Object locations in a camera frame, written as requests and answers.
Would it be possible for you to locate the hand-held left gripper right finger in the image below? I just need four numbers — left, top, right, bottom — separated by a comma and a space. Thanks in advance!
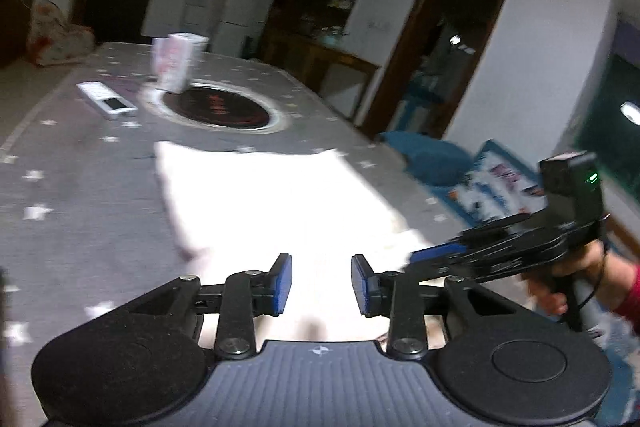
351, 254, 517, 361

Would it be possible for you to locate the white refrigerator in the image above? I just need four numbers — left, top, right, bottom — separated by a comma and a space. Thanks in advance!
210, 0, 266, 58

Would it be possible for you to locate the dark wooden door frame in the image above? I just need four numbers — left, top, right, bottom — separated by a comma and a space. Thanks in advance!
360, 0, 517, 140

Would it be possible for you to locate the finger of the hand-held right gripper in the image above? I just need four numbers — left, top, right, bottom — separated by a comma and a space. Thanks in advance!
451, 211, 549, 246
410, 242, 502, 281

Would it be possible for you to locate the brown wooden side table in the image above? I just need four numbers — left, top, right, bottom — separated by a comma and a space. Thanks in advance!
259, 29, 382, 121

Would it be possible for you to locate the blue sofa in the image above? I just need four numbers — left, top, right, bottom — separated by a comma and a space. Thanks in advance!
377, 130, 640, 358

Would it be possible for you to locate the cream white garment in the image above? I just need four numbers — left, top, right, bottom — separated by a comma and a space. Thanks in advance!
152, 141, 451, 344

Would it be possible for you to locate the grey star-print table cover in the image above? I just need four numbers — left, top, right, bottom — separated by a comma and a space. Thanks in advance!
0, 41, 483, 427

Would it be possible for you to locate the patterned play tent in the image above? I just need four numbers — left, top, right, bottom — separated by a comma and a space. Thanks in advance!
27, 0, 95, 67

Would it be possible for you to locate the round black induction cooker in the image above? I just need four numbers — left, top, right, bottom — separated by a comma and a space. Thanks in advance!
141, 79, 292, 136

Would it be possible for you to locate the white remote control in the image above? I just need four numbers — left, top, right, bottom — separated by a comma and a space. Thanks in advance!
76, 81, 139, 120

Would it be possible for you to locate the blue low cabinet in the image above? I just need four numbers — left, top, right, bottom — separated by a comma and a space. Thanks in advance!
399, 82, 442, 134

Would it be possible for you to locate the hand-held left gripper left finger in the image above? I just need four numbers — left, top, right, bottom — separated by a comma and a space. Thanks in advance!
121, 252, 296, 360

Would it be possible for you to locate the butterfly print cushion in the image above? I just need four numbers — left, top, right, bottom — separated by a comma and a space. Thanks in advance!
446, 139, 549, 229

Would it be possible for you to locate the person's right forearm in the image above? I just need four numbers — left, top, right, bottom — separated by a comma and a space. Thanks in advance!
602, 263, 640, 324

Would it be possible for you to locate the white tissue pack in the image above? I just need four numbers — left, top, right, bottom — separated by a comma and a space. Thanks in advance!
151, 33, 209, 94

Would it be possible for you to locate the person's right hand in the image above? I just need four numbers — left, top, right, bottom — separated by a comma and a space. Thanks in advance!
528, 240, 609, 316

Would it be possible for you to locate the water dispenser with blue bottle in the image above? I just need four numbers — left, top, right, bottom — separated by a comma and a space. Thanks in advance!
182, 0, 214, 36

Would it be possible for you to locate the dark green wall board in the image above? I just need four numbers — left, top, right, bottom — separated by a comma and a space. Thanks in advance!
574, 11, 640, 204

